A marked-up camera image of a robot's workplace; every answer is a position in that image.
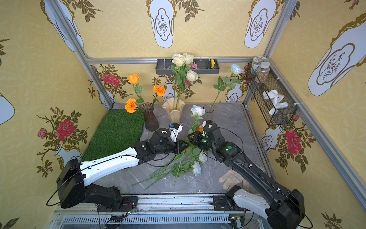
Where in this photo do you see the beige work glove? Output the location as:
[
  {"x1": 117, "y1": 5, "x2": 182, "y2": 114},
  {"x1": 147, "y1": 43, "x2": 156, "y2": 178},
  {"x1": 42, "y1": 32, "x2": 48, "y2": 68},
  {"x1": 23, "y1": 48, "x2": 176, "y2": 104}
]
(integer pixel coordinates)
[{"x1": 218, "y1": 169, "x2": 250, "y2": 191}]

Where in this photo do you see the cream rose flower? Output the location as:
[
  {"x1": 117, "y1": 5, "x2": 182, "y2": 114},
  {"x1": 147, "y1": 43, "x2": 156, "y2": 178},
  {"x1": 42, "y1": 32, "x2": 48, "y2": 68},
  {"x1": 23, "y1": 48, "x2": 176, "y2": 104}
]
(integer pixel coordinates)
[{"x1": 170, "y1": 52, "x2": 195, "y2": 111}]

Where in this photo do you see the clear glass vase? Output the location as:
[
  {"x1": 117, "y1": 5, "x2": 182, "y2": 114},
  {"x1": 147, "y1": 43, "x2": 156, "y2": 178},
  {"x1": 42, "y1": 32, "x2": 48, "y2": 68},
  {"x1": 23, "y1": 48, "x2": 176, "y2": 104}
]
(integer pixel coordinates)
[{"x1": 203, "y1": 105, "x2": 215, "y2": 121}]

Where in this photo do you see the white rose lower pile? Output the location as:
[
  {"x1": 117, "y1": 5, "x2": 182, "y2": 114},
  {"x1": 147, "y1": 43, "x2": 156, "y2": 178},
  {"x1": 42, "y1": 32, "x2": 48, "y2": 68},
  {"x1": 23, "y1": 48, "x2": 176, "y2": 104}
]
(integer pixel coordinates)
[{"x1": 198, "y1": 152, "x2": 208, "y2": 164}]

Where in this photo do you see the cream rose single stem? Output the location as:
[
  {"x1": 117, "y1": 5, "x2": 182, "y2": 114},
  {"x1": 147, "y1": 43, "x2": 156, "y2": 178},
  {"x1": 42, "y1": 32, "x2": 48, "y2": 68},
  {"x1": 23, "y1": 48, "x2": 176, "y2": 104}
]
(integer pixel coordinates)
[{"x1": 175, "y1": 70, "x2": 198, "y2": 101}]

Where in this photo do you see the grey wall shelf tray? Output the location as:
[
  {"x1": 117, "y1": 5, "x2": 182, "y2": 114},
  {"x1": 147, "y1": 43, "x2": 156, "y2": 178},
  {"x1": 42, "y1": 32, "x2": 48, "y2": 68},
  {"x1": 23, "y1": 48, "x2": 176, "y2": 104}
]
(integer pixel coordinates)
[{"x1": 155, "y1": 58, "x2": 220, "y2": 75}]

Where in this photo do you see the black wire basket shelf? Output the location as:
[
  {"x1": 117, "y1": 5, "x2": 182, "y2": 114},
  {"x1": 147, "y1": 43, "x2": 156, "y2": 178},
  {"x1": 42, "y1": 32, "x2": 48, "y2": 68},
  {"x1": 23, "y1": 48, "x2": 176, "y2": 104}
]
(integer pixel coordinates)
[{"x1": 243, "y1": 63, "x2": 297, "y2": 126}]

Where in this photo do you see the purple ribbed glass vase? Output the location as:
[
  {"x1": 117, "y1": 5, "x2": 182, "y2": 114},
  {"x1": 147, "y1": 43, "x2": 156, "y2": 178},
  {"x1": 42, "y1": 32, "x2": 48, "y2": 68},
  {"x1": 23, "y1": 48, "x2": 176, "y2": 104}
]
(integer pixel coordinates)
[{"x1": 140, "y1": 103, "x2": 159, "y2": 132}]

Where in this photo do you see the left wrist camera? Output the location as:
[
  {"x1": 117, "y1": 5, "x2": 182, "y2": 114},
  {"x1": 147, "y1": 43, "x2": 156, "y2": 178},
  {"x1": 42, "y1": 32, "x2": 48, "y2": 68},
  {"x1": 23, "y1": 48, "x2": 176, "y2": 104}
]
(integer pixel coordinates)
[{"x1": 169, "y1": 123, "x2": 183, "y2": 142}]

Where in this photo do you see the small orange flower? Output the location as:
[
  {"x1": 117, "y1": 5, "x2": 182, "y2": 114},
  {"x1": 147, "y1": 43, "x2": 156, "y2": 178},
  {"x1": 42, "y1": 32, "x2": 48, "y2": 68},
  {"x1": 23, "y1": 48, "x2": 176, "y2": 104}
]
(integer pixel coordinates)
[{"x1": 197, "y1": 126, "x2": 204, "y2": 132}]

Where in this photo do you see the orange rose flower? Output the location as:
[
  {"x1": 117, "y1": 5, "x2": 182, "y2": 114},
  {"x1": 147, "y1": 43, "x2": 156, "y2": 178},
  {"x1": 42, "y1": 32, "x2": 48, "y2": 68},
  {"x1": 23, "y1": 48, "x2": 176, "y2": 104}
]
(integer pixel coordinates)
[{"x1": 128, "y1": 74, "x2": 145, "y2": 104}]

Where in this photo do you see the cream fluted glass vase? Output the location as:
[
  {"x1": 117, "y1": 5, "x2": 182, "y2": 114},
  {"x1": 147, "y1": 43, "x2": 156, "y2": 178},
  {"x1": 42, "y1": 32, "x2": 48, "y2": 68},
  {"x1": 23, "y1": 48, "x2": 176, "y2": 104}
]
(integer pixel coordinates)
[{"x1": 162, "y1": 97, "x2": 186, "y2": 123}]

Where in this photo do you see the jar with patterned lid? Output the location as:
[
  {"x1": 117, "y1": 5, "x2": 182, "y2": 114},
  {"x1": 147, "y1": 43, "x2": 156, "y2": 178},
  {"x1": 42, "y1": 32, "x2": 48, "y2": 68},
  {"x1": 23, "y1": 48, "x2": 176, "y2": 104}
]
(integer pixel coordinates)
[{"x1": 251, "y1": 56, "x2": 268, "y2": 74}]

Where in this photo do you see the pink flower on shelf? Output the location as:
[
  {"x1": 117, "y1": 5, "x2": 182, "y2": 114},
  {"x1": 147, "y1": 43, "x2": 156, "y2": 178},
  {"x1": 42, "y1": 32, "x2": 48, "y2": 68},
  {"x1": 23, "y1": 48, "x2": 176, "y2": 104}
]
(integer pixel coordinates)
[{"x1": 190, "y1": 62, "x2": 198, "y2": 69}]

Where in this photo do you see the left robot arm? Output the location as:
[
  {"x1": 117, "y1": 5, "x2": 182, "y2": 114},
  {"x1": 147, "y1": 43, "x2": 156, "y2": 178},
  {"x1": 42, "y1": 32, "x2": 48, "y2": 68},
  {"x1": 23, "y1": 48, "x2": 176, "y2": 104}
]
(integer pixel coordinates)
[{"x1": 56, "y1": 128, "x2": 189, "y2": 211}]

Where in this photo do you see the orange marigold flower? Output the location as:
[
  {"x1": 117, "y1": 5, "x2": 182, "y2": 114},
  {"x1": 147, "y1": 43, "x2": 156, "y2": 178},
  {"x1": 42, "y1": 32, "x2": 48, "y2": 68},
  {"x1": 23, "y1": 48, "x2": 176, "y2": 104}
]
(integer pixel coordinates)
[{"x1": 152, "y1": 85, "x2": 166, "y2": 105}]

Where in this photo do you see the green artificial grass mat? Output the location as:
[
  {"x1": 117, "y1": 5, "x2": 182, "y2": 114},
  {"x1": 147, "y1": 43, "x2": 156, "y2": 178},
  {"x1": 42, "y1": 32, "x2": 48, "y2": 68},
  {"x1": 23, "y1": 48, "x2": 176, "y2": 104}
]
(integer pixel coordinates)
[{"x1": 82, "y1": 109, "x2": 144, "y2": 161}]

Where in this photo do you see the jar with white lid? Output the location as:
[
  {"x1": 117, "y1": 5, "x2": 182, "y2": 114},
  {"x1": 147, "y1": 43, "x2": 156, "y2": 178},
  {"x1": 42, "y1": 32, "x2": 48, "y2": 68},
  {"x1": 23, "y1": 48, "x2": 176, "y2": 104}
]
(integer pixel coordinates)
[{"x1": 255, "y1": 62, "x2": 270, "y2": 83}]

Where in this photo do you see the orange carnation flower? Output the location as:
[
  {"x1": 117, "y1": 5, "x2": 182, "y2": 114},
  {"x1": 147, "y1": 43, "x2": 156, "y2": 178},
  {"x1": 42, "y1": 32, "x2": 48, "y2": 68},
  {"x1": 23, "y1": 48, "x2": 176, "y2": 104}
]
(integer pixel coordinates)
[{"x1": 125, "y1": 98, "x2": 143, "y2": 114}]

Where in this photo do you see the white cloth figure in basket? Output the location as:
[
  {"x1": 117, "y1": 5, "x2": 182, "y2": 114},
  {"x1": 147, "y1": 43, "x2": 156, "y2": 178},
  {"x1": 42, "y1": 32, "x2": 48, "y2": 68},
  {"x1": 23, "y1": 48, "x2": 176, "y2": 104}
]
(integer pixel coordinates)
[{"x1": 262, "y1": 90, "x2": 288, "y2": 115}]

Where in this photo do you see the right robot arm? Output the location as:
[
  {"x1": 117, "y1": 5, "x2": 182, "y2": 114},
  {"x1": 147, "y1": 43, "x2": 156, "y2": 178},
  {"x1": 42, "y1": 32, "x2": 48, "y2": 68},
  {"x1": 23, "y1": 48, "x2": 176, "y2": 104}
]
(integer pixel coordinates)
[{"x1": 187, "y1": 120, "x2": 306, "y2": 229}]

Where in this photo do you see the white rose flower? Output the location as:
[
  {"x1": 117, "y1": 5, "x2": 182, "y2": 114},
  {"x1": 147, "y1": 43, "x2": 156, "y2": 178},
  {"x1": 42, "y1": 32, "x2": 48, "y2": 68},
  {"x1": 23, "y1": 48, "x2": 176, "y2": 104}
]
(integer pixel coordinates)
[{"x1": 188, "y1": 105, "x2": 205, "y2": 134}]

